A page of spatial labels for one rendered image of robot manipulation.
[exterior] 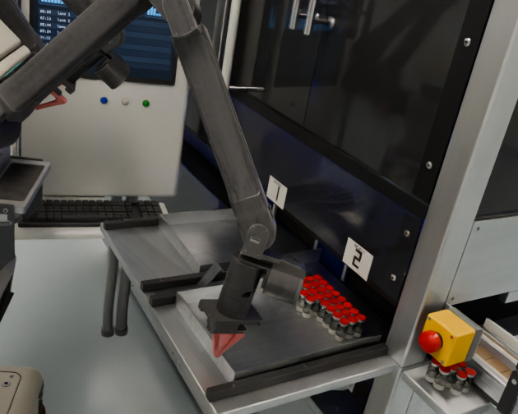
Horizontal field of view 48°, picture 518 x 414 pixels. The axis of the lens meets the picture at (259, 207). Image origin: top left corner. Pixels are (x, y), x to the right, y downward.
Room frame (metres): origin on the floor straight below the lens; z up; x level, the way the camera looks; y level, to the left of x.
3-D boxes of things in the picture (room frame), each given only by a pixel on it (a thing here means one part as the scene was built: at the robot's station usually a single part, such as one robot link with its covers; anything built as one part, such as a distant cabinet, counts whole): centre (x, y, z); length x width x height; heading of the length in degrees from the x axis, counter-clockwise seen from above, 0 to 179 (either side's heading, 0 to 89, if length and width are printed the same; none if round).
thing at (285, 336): (1.00, -0.08, 0.90); 0.34 x 0.26 x 0.04; 124
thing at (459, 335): (0.91, -0.39, 0.99); 0.08 x 0.07 x 0.07; 124
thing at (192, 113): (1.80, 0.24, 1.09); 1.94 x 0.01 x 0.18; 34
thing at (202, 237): (1.33, 0.04, 0.90); 0.34 x 0.26 x 0.04; 124
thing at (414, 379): (0.92, -0.43, 0.87); 0.14 x 0.13 x 0.02; 124
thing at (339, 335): (1.06, -0.17, 0.90); 0.18 x 0.02 x 0.05; 34
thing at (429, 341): (0.88, -0.35, 0.99); 0.04 x 0.04 x 0.04; 34
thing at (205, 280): (1.07, 0.12, 0.91); 0.14 x 0.03 x 0.06; 123
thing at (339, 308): (1.08, -0.19, 0.90); 0.18 x 0.02 x 0.05; 34
